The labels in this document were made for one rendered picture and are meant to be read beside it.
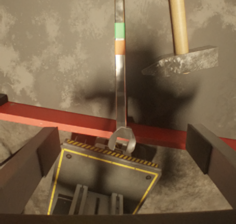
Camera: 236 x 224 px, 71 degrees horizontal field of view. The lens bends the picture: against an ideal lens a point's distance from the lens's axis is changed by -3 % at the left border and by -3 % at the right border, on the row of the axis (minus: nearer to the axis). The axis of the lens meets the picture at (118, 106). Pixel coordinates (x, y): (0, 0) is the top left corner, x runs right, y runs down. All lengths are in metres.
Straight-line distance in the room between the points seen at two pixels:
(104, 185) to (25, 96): 1.07
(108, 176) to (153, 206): 0.93
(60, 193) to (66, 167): 0.27
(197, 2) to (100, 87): 0.19
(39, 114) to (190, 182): 1.71
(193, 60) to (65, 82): 0.20
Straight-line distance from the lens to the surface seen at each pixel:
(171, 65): 0.25
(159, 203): 2.04
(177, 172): 1.75
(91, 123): 0.29
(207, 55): 0.27
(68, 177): 1.30
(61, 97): 0.30
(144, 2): 0.27
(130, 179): 1.26
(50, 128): 0.16
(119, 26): 0.24
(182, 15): 0.26
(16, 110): 0.32
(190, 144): 0.17
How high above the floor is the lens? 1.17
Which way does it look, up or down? 66 degrees down
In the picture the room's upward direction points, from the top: 177 degrees counter-clockwise
